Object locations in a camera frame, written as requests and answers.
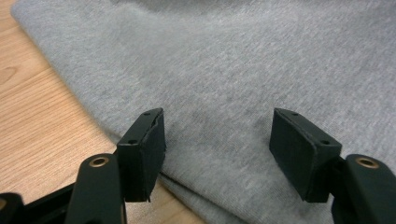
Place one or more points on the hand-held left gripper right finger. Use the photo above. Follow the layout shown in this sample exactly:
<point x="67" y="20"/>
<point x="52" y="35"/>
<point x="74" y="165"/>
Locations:
<point x="302" y="155"/>

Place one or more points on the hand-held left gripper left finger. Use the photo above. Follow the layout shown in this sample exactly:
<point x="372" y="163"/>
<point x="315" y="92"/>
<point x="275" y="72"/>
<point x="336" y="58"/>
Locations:
<point x="140" y="155"/>

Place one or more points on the grey pants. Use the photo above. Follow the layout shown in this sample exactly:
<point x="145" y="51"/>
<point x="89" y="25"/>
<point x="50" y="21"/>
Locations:
<point x="236" y="68"/>

